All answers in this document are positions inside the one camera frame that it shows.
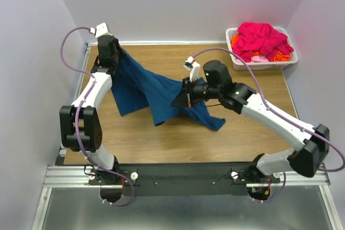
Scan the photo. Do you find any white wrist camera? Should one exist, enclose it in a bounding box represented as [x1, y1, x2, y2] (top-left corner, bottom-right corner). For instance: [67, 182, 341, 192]
[183, 57, 201, 82]
[89, 23, 111, 38]

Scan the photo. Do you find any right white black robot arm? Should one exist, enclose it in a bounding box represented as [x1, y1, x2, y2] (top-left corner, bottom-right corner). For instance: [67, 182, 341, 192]
[172, 57, 329, 183]

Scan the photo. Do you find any light pink garment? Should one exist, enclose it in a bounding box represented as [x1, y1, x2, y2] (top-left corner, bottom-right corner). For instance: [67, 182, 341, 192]
[241, 52, 269, 63]

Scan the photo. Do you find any aluminium frame rail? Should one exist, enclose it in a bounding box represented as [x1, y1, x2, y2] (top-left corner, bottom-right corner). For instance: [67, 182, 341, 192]
[43, 166, 330, 188]

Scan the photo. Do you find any white plastic laundry basket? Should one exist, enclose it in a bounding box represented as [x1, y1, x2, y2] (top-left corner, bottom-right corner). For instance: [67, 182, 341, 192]
[225, 22, 298, 70]

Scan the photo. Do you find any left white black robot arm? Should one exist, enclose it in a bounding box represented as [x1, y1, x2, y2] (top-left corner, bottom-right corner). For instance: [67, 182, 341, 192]
[59, 34, 125, 184]

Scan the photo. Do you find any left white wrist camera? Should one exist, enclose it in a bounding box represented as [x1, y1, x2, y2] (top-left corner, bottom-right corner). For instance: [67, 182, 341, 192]
[89, 23, 111, 38]

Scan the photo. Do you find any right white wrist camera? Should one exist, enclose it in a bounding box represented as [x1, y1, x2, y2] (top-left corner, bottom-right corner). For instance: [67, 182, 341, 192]
[183, 57, 201, 82]

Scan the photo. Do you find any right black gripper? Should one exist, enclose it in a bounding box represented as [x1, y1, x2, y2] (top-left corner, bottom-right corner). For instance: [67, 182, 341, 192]
[171, 76, 220, 108]

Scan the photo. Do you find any blue t-shirt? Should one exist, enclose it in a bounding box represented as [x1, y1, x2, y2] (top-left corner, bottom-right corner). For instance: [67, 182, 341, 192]
[111, 50, 225, 131]

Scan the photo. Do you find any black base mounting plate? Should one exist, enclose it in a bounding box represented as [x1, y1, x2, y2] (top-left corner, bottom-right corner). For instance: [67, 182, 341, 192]
[88, 162, 280, 197]

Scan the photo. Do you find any pink t-shirt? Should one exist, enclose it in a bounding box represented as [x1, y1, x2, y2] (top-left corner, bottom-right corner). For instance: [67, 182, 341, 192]
[232, 22, 294, 60]

